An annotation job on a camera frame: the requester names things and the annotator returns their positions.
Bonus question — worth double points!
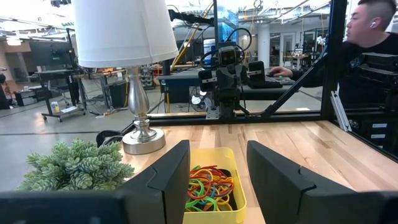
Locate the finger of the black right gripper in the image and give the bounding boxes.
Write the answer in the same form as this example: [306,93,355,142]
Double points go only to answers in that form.
[198,70,218,93]
[248,60,267,90]

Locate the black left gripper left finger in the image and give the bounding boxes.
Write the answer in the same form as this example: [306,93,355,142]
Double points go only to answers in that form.
[119,139,191,224]

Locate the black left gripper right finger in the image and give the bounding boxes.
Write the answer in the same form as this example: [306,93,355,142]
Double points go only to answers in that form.
[247,140,358,224]

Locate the green rubber band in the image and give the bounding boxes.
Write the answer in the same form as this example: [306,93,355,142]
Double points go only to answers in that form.
[185,179,218,213]

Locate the red rubber band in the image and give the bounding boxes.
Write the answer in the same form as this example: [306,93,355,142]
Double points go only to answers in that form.
[190,165,234,200]

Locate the blue rubber band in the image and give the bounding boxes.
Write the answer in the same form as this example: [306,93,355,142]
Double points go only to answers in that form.
[203,186,218,205]

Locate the large black rubber band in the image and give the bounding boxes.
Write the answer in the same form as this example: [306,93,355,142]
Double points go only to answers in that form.
[217,169,239,212]

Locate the yellow rubber band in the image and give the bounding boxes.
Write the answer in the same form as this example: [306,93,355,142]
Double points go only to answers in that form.
[194,169,234,212]

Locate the yellow translucent plastic bin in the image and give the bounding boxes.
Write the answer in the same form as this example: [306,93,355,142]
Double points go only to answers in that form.
[182,147,248,224]

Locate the black waste bin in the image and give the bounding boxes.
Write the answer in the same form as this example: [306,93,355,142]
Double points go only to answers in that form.
[108,79,128,108]

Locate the black backlit keyboard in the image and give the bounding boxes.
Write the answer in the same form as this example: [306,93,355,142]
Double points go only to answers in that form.
[248,74,284,90]

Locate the person's hand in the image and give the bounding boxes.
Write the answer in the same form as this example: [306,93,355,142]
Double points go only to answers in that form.
[269,66,294,78]

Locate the black boom tube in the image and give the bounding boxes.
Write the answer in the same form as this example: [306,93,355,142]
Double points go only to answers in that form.
[167,8,216,26]

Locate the green artificial succulent plant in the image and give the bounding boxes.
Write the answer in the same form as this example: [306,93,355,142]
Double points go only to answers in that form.
[17,138,135,192]

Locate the white shade silver table lamp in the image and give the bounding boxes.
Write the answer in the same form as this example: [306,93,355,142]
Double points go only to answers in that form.
[72,0,180,156]

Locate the person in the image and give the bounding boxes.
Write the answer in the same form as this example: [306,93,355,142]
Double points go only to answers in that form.
[269,0,398,110]

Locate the black equipment box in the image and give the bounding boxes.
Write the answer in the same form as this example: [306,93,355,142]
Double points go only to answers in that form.
[349,118,398,159]

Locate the black rolling table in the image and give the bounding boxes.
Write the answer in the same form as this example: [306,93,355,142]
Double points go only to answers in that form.
[34,68,86,123]

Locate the black monitor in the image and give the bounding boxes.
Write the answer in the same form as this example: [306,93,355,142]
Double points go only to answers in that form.
[29,40,75,68]

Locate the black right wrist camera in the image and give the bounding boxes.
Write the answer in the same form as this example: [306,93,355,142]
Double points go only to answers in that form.
[218,45,240,67]

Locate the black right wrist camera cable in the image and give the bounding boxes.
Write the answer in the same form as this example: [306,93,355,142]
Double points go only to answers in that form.
[200,27,253,71]

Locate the black lamp cord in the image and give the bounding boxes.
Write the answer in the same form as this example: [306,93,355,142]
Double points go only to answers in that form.
[95,129,125,147]

